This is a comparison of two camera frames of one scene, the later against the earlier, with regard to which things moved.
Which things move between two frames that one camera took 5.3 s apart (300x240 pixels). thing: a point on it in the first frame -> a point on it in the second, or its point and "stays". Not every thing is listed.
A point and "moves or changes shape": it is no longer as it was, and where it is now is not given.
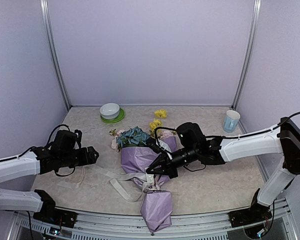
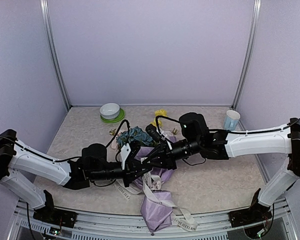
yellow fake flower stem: (160, 113) stays
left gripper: (91, 159) -> (132, 171)
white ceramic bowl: (109, 110) stays
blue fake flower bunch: (135, 135) stays
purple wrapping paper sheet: (156, 206) stays
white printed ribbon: (129, 187) moves or changes shape
